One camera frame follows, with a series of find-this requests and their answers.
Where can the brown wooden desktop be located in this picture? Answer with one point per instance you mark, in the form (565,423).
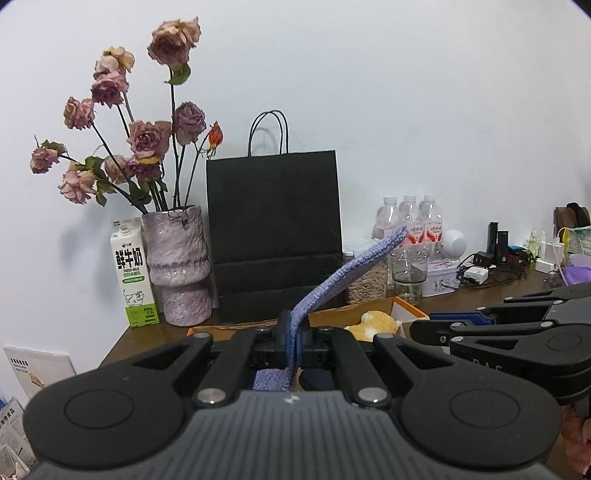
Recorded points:
(455,305)

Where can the clear packet yellow trim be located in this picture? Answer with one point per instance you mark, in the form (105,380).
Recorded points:
(577,240)

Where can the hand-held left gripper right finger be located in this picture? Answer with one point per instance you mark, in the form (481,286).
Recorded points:
(318,346)

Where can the purple plastic bag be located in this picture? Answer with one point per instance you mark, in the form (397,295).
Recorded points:
(579,275)

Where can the yellow white plush toy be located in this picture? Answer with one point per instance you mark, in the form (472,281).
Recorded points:
(374,325)

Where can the purple knitted cloth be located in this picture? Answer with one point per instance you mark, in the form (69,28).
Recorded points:
(351,272)

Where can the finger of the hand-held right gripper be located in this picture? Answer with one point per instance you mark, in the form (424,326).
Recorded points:
(429,331)
(461,317)

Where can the person's right hand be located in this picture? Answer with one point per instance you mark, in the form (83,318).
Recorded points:
(579,438)

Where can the white charger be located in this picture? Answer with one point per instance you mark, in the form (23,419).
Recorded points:
(475,275)

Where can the clear jar of seeds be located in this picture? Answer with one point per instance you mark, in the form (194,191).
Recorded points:
(369,286)

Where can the stack of paper packets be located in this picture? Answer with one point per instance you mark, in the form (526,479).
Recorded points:
(14,434)

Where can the white adapter box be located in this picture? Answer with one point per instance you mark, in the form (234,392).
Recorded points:
(549,263)

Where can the purple ceramic vase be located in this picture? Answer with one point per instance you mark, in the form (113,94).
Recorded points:
(178,267)

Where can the white booklet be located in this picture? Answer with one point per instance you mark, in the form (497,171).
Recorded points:
(41,369)

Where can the black paper bag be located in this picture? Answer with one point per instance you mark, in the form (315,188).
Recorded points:
(272,221)

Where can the small green bottle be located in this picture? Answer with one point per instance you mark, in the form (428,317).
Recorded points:
(533,247)

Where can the white tin box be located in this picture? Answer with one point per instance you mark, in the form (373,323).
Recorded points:
(441,279)

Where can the clear glass cup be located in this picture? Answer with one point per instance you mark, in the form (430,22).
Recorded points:
(408,277)

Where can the green white milk carton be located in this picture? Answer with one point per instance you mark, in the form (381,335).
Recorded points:
(134,277)

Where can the black upright device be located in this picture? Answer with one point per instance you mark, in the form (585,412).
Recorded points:
(492,240)
(502,247)

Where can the orange cardboard box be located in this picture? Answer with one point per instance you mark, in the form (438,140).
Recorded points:
(332,316)

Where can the dark blue round object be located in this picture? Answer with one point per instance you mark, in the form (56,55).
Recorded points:
(316,379)

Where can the brown leather object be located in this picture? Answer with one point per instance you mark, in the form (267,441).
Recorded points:
(572,214)

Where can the white round speaker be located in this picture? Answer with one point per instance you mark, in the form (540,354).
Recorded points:
(454,243)

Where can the dried rose bouquet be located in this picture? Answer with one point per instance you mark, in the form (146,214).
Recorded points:
(147,138)

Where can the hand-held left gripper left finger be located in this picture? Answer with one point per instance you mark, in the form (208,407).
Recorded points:
(284,341)

